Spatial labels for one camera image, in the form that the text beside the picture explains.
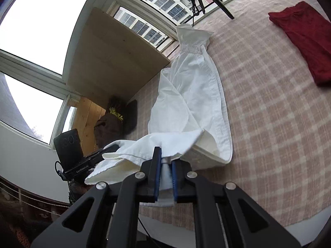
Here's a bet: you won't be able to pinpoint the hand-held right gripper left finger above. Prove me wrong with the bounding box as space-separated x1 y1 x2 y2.
30 147 162 248

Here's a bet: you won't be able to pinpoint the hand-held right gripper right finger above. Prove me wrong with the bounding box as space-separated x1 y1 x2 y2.
171 159 302 248

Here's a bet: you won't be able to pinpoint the white pants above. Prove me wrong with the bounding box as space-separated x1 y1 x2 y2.
85 23 233 207

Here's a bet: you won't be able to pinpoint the knotty pine board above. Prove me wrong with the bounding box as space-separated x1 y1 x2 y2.
69 96 108 151

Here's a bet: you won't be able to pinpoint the black cloth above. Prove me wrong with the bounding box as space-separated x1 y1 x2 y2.
121 100 139 136

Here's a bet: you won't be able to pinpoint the light plywood board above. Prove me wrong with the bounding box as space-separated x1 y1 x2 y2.
67 7 171 106

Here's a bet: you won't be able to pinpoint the red garment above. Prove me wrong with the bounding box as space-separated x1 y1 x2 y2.
268 1 331 85

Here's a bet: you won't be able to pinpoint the white window frame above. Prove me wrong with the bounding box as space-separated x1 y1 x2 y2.
0 0 259 150

